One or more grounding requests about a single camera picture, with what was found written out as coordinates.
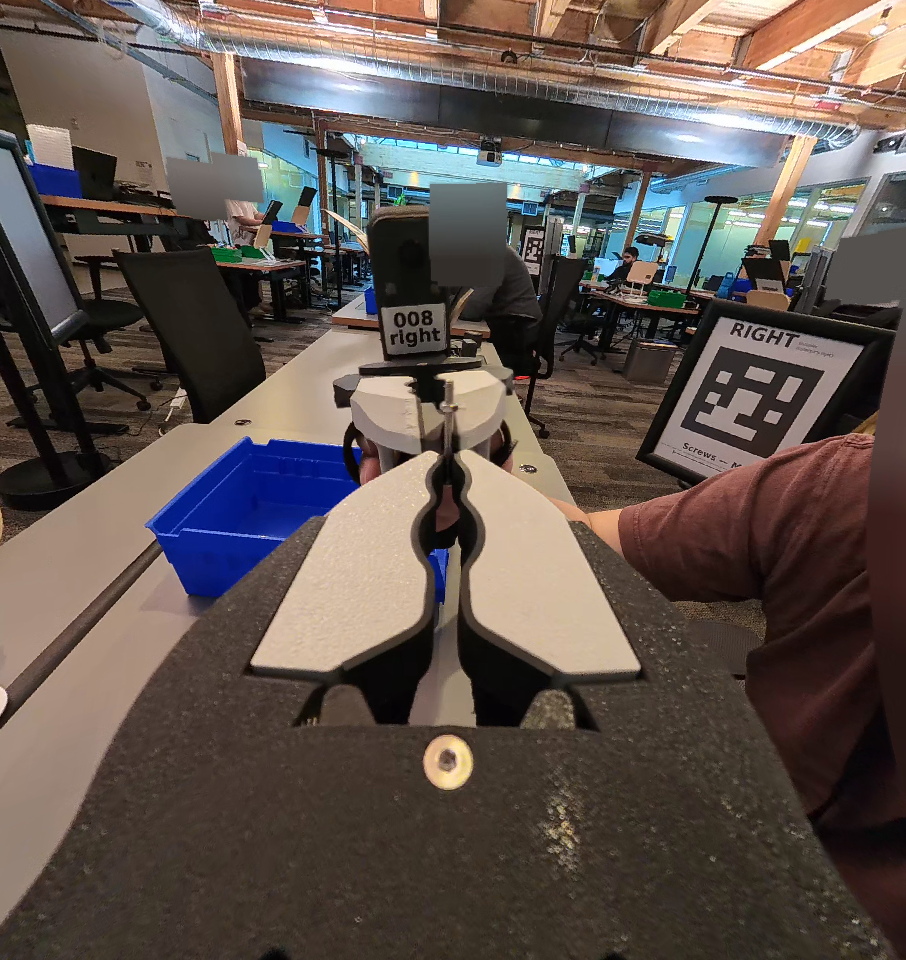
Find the black round stand base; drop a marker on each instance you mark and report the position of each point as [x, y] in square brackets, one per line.
[52, 480]

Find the person's right forearm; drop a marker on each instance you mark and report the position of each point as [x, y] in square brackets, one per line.
[595, 525]

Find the wood-edged grey desk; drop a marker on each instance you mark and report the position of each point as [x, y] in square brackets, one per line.
[348, 319]

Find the person's right hand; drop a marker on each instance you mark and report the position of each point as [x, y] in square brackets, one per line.
[370, 461]

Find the long metal bolt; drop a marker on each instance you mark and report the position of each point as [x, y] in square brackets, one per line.
[448, 427]

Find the curved wooden document board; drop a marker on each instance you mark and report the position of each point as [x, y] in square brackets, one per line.
[348, 229]

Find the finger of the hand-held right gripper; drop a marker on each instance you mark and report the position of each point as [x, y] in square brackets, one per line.
[483, 409]
[385, 412]

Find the black high-back chair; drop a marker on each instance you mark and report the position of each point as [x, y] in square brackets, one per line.
[190, 330]

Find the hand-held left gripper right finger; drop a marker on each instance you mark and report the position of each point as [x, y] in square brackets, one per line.
[550, 585]

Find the tilted thin display board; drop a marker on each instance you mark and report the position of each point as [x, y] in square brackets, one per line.
[462, 304]

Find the blue plastic bin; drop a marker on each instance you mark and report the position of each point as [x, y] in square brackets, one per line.
[220, 540]

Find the black easel stand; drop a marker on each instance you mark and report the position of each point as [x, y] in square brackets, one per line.
[59, 322]

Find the white power strip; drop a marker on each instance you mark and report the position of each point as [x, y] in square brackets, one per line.
[175, 403]

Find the black mesh office chair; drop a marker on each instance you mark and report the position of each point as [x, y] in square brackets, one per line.
[565, 315]

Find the blue labelled storage bin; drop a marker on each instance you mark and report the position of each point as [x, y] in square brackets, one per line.
[372, 300]

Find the wooden top office desk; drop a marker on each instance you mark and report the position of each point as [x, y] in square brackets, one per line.
[265, 268]
[633, 300]

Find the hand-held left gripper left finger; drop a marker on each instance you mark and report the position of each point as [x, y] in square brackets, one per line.
[348, 585]

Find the black framed marker sign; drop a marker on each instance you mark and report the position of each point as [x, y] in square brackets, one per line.
[760, 390]

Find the person in maroon shirt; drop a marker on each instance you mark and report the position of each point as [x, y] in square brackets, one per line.
[760, 562]

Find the green storage bin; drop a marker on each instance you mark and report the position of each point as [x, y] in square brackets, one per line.
[226, 255]
[666, 299]

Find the small marker board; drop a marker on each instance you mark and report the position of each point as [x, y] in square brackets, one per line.
[534, 251]

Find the grey metal waste bin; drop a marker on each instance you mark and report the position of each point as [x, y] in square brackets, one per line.
[650, 361]

